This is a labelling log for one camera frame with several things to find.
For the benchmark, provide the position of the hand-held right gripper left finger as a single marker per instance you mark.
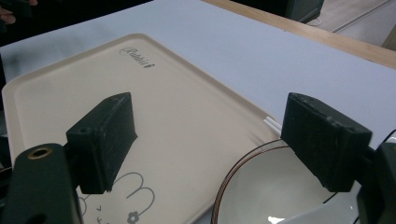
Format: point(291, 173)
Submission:
point(102, 146)

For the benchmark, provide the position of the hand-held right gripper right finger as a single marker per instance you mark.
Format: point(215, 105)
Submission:
point(323, 143)

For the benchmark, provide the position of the white chopstick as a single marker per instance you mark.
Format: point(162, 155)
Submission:
point(275, 122)
point(271, 125)

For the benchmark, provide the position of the white bowl with brown rim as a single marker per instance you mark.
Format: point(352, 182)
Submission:
point(267, 186)

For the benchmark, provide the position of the beige tray with rabbit print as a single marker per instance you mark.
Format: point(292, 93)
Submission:
point(186, 124)

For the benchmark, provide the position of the dark grey box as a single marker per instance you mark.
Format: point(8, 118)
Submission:
point(305, 9)

